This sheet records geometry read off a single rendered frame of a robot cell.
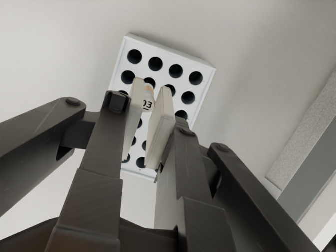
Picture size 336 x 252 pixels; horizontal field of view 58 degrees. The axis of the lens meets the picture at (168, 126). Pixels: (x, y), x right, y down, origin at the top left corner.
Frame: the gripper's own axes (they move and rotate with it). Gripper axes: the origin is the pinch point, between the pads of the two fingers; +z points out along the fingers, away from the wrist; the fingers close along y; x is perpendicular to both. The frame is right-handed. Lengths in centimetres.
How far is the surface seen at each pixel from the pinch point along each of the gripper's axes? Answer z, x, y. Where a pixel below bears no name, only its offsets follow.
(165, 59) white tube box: 9.1, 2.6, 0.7
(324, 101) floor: 89, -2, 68
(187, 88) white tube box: 9.1, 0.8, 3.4
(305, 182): 3.1, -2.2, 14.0
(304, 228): 0.6, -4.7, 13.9
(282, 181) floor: 89, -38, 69
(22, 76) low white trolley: 12.6, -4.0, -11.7
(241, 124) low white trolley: 12.6, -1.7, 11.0
